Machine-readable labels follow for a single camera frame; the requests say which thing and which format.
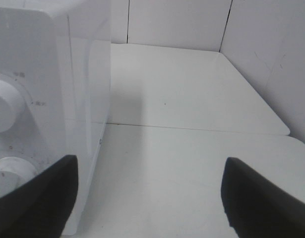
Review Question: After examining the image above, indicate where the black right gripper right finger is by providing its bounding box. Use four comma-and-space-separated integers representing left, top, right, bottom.
221, 157, 305, 238

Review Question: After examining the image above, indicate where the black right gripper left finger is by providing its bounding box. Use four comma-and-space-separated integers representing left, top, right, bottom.
0, 155, 79, 238

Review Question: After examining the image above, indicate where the white microwave knob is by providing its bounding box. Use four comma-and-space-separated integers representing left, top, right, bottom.
0, 80, 25, 133
0, 157, 38, 198

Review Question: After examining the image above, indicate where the white microwave oven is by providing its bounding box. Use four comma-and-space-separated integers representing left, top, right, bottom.
0, 0, 111, 236

